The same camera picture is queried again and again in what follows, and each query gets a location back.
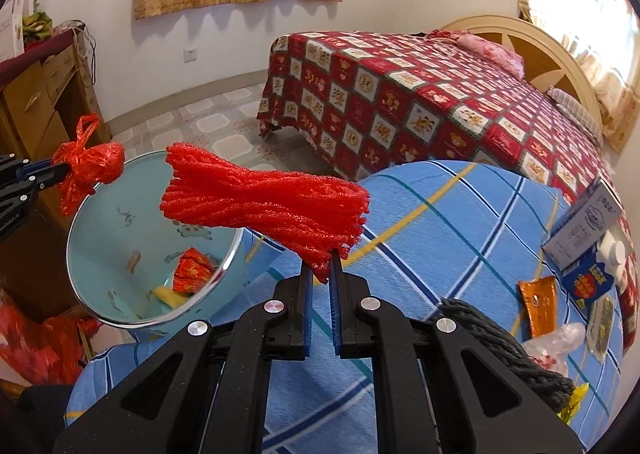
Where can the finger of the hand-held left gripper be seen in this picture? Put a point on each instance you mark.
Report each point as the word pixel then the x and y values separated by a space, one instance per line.
pixel 22 163
pixel 45 176

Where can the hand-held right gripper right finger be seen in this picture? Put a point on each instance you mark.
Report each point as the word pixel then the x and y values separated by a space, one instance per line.
pixel 336 319

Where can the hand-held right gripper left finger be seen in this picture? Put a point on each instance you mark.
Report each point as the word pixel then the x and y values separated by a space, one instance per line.
pixel 307 314

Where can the teal metal trash bin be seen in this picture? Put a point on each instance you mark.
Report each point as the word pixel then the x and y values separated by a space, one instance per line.
pixel 130 214

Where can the red foam net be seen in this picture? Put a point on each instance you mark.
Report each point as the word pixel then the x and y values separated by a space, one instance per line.
pixel 260 204

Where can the orange snack wrapper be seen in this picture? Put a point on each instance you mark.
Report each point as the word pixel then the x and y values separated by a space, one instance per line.
pixel 540 306

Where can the clear plastic bag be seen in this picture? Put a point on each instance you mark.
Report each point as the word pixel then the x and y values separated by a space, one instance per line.
pixel 550 344

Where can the wooden dresser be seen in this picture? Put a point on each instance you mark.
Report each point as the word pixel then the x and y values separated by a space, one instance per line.
pixel 30 99

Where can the maroon cloth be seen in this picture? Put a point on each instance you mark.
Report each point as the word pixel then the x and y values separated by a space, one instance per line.
pixel 30 56

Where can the red printed wrapper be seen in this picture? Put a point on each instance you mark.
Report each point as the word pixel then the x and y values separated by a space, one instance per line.
pixel 192 271

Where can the large red plastic bag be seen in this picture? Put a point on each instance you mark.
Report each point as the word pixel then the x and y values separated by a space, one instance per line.
pixel 35 344

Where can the green floral cloth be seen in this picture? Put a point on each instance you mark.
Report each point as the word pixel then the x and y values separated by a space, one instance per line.
pixel 36 26

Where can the white paper bag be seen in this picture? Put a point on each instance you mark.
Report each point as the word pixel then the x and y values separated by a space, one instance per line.
pixel 12 24

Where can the yellow wrapper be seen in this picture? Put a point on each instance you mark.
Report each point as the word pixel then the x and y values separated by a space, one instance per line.
pixel 167 297

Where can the blue plaid tablecloth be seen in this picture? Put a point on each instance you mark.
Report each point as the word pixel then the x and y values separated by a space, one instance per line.
pixel 450 234

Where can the black foam net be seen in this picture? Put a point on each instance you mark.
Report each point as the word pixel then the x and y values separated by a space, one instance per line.
pixel 500 349

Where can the person's dark pants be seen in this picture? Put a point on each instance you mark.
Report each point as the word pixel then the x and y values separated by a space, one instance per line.
pixel 35 409

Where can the bed with red quilt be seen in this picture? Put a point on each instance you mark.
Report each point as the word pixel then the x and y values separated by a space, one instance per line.
pixel 400 99

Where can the blue milk carton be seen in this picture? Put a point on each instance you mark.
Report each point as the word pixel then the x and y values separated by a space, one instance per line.
pixel 590 280

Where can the white carton box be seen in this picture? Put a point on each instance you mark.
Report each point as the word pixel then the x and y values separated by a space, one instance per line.
pixel 585 224

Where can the clear packet with green contents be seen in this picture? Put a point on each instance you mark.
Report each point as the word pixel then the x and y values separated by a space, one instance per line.
pixel 602 329

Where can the pink floral pillow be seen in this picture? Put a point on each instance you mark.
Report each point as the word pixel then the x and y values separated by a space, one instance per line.
pixel 492 54

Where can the striped pillow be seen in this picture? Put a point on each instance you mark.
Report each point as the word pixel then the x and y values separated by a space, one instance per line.
pixel 575 111

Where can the cream wooden headboard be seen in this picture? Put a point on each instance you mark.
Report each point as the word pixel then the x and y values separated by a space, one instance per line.
pixel 545 46

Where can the narrow beige patterned curtain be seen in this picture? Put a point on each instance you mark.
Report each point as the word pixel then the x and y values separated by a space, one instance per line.
pixel 585 24

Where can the white wall socket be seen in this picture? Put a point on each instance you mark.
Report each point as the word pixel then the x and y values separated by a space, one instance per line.
pixel 190 54

